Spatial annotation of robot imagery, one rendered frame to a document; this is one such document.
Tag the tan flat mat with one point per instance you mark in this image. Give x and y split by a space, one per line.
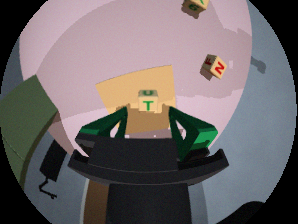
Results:
123 91

